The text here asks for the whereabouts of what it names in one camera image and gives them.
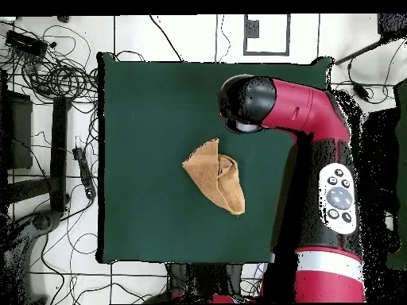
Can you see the dark green table cloth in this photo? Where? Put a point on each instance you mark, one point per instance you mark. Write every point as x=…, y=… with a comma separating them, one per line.
x=143, y=111

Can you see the dark grey power adapter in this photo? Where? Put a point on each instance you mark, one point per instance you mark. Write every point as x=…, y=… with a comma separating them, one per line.
x=361, y=91

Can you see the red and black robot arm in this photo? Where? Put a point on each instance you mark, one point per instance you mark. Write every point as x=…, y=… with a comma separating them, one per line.
x=302, y=108

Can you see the tan terry towel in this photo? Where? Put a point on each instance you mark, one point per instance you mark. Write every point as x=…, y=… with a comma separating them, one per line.
x=210, y=178

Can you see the dark tripod rod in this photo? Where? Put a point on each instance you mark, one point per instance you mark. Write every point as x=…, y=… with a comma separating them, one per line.
x=359, y=52

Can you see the grey curved base foot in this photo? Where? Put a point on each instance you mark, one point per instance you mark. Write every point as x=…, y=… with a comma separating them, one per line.
x=41, y=222

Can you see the dark flat box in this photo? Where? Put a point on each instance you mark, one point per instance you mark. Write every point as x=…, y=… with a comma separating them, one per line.
x=381, y=149
x=19, y=133

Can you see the black power strip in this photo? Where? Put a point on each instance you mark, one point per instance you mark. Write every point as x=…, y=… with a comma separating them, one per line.
x=84, y=171

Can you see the small dark round object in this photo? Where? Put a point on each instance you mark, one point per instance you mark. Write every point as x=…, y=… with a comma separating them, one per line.
x=63, y=18

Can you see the black electronics box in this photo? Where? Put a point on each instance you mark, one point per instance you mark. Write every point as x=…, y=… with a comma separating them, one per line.
x=24, y=43

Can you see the black upright bar stand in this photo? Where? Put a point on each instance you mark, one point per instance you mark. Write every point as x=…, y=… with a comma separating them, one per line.
x=58, y=152

